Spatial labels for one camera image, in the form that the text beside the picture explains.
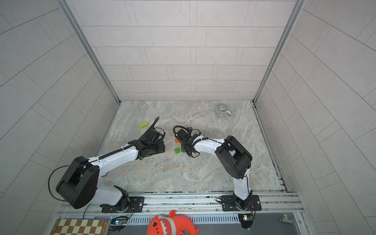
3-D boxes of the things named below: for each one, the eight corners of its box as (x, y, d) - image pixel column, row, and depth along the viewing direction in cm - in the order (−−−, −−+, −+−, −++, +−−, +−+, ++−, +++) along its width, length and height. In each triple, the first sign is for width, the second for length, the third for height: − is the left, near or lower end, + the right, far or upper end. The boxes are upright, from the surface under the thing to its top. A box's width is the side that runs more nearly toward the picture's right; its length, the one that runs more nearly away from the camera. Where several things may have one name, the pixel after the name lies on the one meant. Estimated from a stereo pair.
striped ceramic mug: (215, 118, 108) (216, 113, 103) (214, 109, 114) (215, 103, 109) (229, 118, 108) (231, 113, 103) (227, 109, 114) (229, 103, 109)
